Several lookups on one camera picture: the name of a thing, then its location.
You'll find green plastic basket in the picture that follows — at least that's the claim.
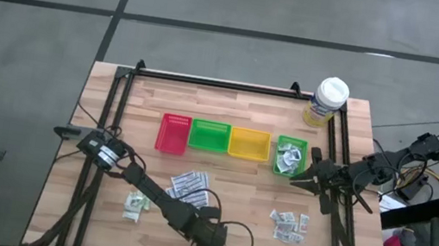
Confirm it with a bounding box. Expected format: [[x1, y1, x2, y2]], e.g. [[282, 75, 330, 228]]
[[271, 134, 310, 180], [187, 117, 233, 155]]

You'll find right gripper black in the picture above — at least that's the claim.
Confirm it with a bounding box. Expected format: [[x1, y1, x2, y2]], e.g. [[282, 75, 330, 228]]
[[285, 144, 351, 218]]

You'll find thin black floor cable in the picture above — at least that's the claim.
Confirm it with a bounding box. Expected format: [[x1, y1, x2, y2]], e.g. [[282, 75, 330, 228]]
[[371, 110, 439, 138]]

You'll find white paper sheet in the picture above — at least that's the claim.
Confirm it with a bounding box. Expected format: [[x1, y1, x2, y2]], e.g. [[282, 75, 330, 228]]
[[374, 192, 410, 218]]

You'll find grey-white pad packet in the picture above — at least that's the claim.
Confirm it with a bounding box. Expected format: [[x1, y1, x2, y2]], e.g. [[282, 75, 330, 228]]
[[268, 210, 284, 224], [275, 221, 297, 236], [278, 210, 298, 225], [287, 231, 306, 245], [273, 230, 291, 243], [298, 213, 312, 234]]

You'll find black flat bracket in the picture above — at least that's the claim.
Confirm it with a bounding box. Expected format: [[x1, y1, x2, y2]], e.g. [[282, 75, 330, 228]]
[[52, 123, 83, 141]]

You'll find black slanted bar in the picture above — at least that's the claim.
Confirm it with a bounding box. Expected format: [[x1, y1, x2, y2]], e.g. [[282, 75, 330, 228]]
[[377, 193, 439, 239]]

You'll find Lysol wipes canister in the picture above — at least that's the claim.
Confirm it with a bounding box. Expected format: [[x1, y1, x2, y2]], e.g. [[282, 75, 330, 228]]
[[300, 73, 352, 133]]

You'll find yellow plastic basket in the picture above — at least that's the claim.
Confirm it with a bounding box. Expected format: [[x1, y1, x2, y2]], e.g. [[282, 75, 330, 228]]
[[226, 125, 274, 164]]

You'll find black power brick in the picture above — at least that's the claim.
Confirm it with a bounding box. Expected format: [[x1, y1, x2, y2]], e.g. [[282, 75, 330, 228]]
[[398, 169, 430, 205]]

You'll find red plastic basket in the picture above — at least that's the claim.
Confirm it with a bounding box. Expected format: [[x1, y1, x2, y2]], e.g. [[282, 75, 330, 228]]
[[154, 111, 194, 157]]

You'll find grey cloth object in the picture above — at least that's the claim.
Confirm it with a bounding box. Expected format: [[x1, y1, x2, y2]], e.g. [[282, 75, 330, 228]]
[[399, 227, 420, 246]]

